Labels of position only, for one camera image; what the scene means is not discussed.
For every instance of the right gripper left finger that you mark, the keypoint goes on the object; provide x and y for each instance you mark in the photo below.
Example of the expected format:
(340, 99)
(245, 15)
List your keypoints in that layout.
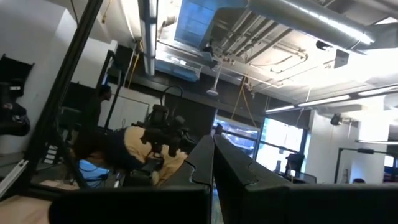
(155, 205)

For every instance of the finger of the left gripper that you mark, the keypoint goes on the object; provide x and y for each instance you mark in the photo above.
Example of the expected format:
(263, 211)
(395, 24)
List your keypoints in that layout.
(150, 140)
(174, 146)

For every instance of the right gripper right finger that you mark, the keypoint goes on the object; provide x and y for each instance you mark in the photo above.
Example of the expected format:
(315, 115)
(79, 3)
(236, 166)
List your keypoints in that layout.
(280, 205)

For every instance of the large bright window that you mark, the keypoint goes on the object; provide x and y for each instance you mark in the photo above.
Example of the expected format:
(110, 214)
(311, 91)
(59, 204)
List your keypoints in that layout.
(280, 143)

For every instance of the person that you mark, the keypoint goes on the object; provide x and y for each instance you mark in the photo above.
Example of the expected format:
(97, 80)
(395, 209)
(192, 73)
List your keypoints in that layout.
(359, 181)
(96, 109)

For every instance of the black ceiling track light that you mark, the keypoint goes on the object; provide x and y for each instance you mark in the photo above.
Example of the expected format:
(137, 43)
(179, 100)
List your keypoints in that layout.
(336, 119)

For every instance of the fluorescent ceiling light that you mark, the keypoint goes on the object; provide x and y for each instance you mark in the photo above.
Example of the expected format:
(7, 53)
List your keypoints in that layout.
(311, 103)

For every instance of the white metal bar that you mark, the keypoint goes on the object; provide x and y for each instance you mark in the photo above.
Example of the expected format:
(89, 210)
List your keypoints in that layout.
(14, 177)

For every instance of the black ceiling speaker box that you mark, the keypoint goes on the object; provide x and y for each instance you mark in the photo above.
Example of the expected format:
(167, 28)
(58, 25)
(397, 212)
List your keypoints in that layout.
(342, 59)

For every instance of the black background frame stand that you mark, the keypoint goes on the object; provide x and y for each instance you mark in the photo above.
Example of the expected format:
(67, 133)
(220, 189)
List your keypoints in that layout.
(363, 151)

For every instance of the black aluminium table frame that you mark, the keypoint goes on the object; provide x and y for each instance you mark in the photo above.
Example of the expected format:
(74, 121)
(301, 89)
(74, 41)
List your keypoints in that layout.
(62, 93)

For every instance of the blue ceiling duct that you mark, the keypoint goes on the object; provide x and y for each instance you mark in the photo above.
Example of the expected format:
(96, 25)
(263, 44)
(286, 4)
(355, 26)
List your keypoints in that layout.
(202, 21)

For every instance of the black wall rack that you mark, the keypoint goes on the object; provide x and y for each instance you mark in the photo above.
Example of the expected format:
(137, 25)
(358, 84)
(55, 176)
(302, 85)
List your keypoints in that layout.
(12, 93)

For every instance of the smooth silver ceiling duct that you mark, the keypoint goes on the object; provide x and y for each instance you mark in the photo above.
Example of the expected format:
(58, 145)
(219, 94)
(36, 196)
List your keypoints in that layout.
(311, 21)

